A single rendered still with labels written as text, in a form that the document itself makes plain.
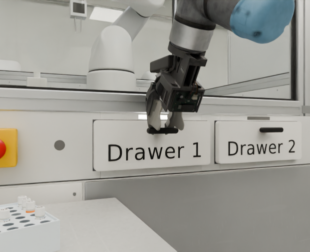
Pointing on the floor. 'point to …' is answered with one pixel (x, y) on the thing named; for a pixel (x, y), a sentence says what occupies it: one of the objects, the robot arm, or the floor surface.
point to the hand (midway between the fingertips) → (159, 127)
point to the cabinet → (201, 205)
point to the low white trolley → (103, 228)
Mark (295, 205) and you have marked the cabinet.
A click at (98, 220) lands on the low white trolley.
